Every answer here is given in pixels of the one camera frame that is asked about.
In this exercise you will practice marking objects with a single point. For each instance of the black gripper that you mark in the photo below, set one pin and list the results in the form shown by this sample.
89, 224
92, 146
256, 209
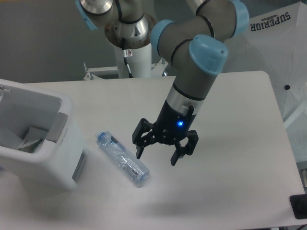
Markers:
170, 128

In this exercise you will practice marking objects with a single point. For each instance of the clear plastic water bottle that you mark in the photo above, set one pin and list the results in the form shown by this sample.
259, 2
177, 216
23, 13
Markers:
122, 157

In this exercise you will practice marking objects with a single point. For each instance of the white plastic wrapper bag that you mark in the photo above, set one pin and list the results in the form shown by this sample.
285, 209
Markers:
30, 146

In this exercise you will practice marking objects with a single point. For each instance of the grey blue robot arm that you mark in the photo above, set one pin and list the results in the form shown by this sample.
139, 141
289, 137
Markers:
195, 49

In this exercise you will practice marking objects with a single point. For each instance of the white trash can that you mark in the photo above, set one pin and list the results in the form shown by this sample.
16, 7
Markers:
59, 160

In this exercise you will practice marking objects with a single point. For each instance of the white paper in bin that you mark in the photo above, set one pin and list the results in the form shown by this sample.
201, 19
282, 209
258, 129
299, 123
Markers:
35, 133

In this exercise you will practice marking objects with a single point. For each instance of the white Superior umbrella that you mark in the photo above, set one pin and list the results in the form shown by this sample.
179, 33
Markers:
276, 43

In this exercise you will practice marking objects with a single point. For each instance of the black device at corner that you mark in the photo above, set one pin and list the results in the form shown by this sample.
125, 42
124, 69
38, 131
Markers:
299, 205

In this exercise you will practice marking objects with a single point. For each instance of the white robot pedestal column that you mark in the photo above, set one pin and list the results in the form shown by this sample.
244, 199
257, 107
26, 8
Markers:
139, 61

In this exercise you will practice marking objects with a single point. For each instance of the white table mounting bracket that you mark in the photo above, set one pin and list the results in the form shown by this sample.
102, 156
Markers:
105, 73

